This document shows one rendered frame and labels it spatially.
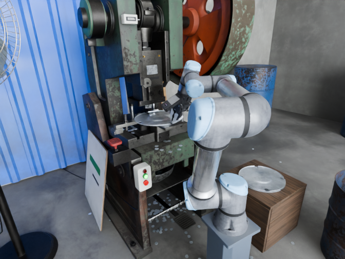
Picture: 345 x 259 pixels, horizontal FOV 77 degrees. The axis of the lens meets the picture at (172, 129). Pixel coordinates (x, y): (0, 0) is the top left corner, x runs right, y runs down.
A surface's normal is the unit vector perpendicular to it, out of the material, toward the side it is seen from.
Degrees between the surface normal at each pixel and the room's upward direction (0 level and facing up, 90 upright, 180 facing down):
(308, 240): 0
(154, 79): 90
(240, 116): 69
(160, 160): 90
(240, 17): 91
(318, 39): 90
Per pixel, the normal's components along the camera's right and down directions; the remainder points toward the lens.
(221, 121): 0.07, 0.17
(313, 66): -0.80, 0.24
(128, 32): 0.59, 0.28
